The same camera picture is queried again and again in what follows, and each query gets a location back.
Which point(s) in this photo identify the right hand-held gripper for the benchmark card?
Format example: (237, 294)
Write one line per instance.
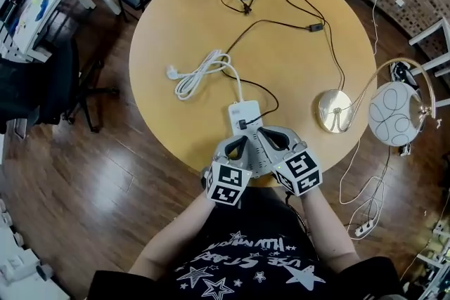
(299, 172)

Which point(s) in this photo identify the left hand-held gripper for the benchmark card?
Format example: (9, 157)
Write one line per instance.
(225, 182)

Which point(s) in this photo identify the white power strip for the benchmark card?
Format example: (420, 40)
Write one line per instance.
(242, 112)

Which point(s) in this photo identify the gold lamp with glass globe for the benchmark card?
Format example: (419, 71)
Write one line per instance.
(332, 110)

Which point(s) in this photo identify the person's right forearm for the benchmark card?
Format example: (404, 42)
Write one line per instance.
(327, 232)

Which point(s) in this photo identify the person's left forearm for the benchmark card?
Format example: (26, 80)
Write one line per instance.
(175, 232)

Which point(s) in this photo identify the black star print shirt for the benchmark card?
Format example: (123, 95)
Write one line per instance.
(246, 256)

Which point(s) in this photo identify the white floor extension socket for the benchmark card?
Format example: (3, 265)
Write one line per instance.
(364, 229)

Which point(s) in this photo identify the black floor clutter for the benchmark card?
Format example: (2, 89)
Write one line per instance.
(402, 72)

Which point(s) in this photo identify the white chair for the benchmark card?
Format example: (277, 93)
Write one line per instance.
(434, 42)

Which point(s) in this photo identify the black office chair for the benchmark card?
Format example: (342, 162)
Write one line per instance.
(38, 81)

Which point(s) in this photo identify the white desk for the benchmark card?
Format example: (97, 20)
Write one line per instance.
(52, 0)

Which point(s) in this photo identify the blue paper shape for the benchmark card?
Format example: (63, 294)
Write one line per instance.
(43, 7)

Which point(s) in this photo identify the white equipment box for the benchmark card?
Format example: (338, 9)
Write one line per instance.
(17, 260)

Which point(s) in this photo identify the white wall socket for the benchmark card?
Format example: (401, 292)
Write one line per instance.
(399, 3)

